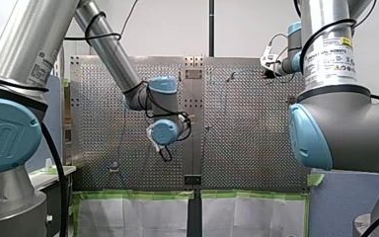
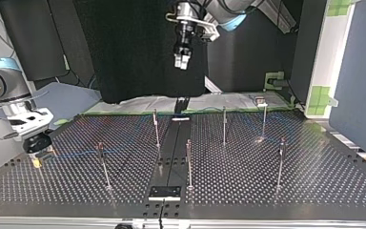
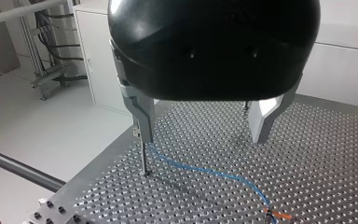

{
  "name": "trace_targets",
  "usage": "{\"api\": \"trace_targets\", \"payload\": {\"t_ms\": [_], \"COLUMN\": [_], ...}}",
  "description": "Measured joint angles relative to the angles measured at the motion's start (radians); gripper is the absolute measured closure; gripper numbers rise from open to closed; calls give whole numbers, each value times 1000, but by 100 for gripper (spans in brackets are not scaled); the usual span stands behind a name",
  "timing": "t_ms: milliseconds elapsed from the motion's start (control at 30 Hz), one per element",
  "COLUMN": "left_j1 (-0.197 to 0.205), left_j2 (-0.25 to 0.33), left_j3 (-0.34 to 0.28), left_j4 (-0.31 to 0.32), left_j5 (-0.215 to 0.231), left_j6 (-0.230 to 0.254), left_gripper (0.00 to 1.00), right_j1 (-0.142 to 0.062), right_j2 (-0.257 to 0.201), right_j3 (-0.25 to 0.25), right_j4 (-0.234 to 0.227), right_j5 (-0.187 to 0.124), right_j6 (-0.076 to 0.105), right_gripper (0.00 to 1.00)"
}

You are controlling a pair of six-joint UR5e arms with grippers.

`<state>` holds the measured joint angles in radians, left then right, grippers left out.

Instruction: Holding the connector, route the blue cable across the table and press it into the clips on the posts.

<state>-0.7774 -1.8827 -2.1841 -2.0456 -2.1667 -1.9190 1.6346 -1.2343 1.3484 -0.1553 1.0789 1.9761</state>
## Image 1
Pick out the black pole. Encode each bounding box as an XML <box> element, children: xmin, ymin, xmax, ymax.
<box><xmin>208</xmin><ymin>0</ymin><xmax>216</xmax><ymax>58</ymax></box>

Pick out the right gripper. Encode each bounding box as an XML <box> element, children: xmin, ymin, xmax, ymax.
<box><xmin>262</xmin><ymin>68</ymin><xmax>277</xmax><ymax>80</ymax></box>

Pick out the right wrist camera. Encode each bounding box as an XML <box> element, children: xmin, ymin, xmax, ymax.
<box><xmin>260</xmin><ymin>44</ymin><xmax>279</xmax><ymax>71</ymax></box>

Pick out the grey board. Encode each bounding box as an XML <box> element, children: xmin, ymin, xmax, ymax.
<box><xmin>308</xmin><ymin>168</ymin><xmax>379</xmax><ymax>237</ymax></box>

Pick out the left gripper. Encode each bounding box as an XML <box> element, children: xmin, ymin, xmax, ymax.
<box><xmin>159</xmin><ymin>145</ymin><xmax>174</xmax><ymax>163</ymax></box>

